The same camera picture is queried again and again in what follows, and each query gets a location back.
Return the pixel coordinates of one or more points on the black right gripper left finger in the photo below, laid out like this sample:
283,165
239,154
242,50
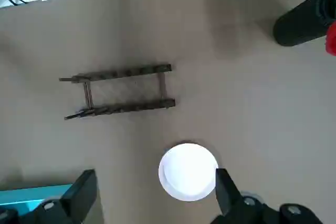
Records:
78,195

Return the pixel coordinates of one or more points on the red rose bouquet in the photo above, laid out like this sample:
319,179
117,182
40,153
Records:
331,40

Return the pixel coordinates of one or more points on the white round plate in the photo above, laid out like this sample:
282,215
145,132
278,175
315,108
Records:
186,171

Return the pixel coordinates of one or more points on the cyan plastic box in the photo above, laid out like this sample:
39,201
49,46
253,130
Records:
21,195

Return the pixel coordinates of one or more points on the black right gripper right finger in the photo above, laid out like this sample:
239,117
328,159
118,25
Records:
225,190

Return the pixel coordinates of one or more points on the dark wooden dish rack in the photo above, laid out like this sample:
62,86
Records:
126,73

